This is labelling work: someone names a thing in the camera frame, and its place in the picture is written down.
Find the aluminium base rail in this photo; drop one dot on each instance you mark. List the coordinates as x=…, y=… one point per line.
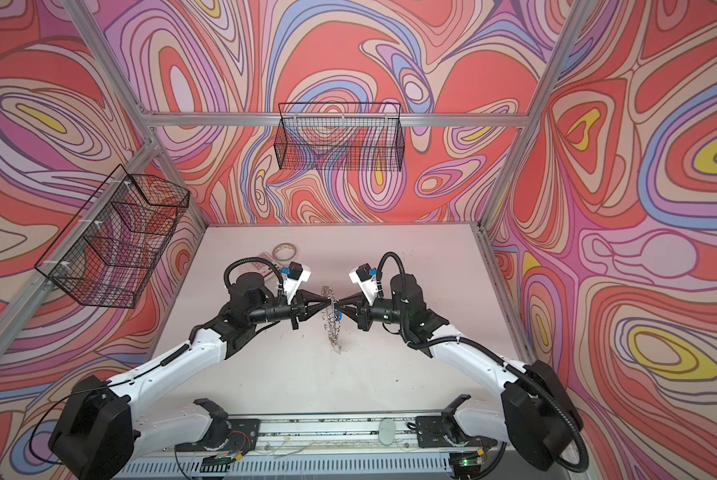
x=312, y=444

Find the metal disc key ring holder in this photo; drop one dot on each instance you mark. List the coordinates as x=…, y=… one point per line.
x=332, y=328

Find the black wire basket wall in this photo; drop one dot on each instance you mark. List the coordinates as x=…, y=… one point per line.
x=107, y=254
x=340, y=136

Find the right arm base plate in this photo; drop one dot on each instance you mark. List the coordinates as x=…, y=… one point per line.
x=442, y=432

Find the black wire basket back wall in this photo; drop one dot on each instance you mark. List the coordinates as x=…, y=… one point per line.
x=340, y=136

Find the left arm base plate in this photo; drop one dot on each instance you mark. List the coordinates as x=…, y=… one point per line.
x=234, y=435

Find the black wire basket left wall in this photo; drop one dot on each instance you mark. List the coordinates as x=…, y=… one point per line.
x=107, y=254

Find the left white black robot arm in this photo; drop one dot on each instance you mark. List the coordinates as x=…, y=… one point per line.
x=102, y=425

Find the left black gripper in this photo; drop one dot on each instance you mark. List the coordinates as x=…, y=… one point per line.
x=300, y=312

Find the white oval puck on rail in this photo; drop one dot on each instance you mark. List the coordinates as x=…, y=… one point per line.
x=386, y=432

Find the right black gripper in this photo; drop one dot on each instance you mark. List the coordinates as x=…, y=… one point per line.
x=363, y=314

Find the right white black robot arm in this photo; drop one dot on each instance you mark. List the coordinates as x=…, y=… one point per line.
x=537, y=417

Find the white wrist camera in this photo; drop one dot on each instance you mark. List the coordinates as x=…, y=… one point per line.
x=294, y=275
x=364, y=276

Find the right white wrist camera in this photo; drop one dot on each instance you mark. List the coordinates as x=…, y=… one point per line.
x=364, y=276

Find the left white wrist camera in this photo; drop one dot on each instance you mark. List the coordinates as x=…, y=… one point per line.
x=294, y=275

